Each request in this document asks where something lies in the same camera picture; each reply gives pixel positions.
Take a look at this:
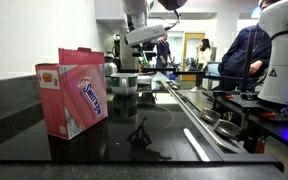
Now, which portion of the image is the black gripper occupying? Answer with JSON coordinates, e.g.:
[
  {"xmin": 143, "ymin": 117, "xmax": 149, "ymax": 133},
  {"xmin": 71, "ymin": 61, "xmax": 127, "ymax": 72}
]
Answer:
[{"xmin": 132, "ymin": 42, "xmax": 157, "ymax": 64}]

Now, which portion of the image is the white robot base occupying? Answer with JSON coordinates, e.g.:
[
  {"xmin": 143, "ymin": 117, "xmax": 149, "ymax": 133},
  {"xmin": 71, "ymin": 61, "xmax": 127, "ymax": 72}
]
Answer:
[{"xmin": 258, "ymin": 0, "xmax": 288, "ymax": 105}]

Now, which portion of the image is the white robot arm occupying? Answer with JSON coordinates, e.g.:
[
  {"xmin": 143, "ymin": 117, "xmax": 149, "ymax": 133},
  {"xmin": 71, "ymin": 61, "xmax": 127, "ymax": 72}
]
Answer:
[{"xmin": 121, "ymin": 0, "xmax": 187, "ymax": 64}]

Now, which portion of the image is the white and green mug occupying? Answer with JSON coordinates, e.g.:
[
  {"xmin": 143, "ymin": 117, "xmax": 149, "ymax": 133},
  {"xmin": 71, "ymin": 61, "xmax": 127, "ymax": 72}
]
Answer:
[{"xmin": 110, "ymin": 73, "xmax": 137, "ymax": 96}]

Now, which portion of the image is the standing person dark shirt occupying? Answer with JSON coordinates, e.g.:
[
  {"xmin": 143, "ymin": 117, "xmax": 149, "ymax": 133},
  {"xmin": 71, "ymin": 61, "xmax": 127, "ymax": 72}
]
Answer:
[{"xmin": 156, "ymin": 34, "xmax": 171, "ymax": 68}]

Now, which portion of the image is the silver kettle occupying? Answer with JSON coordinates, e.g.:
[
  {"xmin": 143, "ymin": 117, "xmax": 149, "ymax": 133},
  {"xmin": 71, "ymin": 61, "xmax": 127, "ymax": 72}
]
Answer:
[{"xmin": 104, "ymin": 56, "xmax": 118, "ymax": 89}]

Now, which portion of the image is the stove knob far left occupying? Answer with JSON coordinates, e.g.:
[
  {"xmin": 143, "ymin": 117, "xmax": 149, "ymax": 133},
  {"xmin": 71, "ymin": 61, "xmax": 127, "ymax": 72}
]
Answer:
[{"xmin": 171, "ymin": 83, "xmax": 181, "ymax": 90}]

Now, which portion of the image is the stove knob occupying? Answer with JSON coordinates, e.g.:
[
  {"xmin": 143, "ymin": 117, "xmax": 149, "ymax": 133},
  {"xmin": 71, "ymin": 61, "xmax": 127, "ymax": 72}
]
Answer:
[
  {"xmin": 200, "ymin": 108, "xmax": 221, "ymax": 124},
  {"xmin": 171, "ymin": 83, "xmax": 181, "ymax": 90},
  {"xmin": 214, "ymin": 119, "xmax": 240, "ymax": 139}
]

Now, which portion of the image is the standing person white top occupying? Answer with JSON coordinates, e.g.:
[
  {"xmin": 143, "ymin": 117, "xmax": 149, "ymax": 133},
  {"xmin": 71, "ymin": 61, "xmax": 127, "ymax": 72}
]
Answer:
[{"xmin": 191, "ymin": 39, "xmax": 212, "ymax": 93}]

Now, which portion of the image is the stainless steel stove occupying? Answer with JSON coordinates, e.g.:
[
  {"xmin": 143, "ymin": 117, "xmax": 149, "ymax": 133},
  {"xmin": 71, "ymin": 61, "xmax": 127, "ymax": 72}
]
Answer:
[{"xmin": 0, "ymin": 81, "xmax": 284, "ymax": 170}]

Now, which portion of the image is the pink Sweet'N Low box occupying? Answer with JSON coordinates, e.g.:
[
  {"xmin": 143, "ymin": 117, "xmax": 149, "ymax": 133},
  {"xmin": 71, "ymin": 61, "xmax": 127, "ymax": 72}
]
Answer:
[{"xmin": 35, "ymin": 47, "xmax": 108, "ymax": 140}]

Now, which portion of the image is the seated person dark jacket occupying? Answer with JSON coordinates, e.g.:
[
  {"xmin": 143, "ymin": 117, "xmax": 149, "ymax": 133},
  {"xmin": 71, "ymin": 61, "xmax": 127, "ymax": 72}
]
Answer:
[{"xmin": 213, "ymin": 0, "xmax": 282, "ymax": 92}]

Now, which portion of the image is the stove knob far right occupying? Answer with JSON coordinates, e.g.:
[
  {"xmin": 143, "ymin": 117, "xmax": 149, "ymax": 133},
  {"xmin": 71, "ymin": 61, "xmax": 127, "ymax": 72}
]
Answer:
[{"xmin": 214, "ymin": 119, "xmax": 240, "ymax": 139}]

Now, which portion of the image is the black mounting table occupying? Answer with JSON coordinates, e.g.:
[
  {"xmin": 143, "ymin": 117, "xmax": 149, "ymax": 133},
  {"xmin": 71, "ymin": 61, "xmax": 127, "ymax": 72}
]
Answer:
[{"xmin": 202, "ymin": 91, "xmax": 288, "ymax": 153}]

